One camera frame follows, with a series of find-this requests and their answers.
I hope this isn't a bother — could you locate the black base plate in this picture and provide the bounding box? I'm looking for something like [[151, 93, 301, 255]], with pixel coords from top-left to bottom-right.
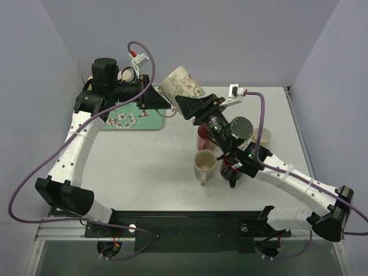
[[85, 211, 291, 253]]

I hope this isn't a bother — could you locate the black skull mug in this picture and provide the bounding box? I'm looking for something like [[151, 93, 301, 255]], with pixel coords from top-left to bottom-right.
[[220, 160, 243, 189]]

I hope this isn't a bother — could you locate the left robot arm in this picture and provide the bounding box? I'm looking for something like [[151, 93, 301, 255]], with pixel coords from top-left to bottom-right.
[[35, 57, 170, 237]]

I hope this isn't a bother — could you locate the pale yellow-green mug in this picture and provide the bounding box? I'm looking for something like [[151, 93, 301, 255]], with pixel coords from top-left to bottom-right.
[[252, 128, 273, 147]]

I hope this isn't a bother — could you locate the pink mug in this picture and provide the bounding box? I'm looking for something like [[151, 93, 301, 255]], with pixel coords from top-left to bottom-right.
[[197, 135, 216, 151]]

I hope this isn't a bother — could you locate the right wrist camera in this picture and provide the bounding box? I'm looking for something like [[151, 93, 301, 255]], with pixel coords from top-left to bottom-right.
[[220, 84, 247, 108]]

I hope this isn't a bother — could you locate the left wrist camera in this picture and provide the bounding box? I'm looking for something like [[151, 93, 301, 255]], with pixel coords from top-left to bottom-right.
[[129, 51, 149, 75]]

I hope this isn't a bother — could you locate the green floral serving tray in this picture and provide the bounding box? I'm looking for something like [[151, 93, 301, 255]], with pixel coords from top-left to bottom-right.
[[102, 83, 166, 131]]

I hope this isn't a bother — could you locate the yellow mug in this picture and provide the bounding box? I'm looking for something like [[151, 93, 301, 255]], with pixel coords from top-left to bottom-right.
[[85, 76, 93, 91]]

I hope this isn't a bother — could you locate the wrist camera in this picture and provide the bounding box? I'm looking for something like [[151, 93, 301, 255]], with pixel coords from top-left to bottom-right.
[[220, 84, 247, 108], [129, 51, 149, 75]]

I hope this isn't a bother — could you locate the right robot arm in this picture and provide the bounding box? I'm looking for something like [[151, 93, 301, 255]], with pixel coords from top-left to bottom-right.
[[175, 91, 354, 242]]

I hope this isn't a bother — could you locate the large cream patterned mug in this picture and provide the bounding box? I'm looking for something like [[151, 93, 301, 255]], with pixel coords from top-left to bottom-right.
[[158, 66, 206, 114]]

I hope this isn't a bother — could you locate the cream floral tall mug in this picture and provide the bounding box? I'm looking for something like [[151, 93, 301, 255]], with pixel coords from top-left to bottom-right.
[[119, 69, 135, 82]]

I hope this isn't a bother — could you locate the orange mug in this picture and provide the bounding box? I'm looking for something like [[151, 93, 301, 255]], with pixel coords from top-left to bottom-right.
[[197, 125, 208, 139]]

